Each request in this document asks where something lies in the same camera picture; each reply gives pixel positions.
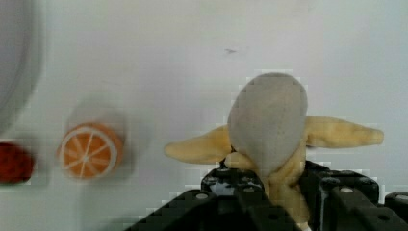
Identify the plush peeled banana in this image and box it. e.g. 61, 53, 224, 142
165, 73, 384, 231

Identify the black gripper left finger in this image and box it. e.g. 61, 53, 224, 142
201, 163, 283, 231

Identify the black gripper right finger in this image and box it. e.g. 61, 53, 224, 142
299, 161, 379, 231

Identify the lavender round plate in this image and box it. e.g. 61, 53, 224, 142
0, 0, 43, 134

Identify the plush red strawberry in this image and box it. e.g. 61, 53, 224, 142
0, 142, 35, 184

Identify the plush orange slice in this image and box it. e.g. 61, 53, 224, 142
57, 123, 123, 180

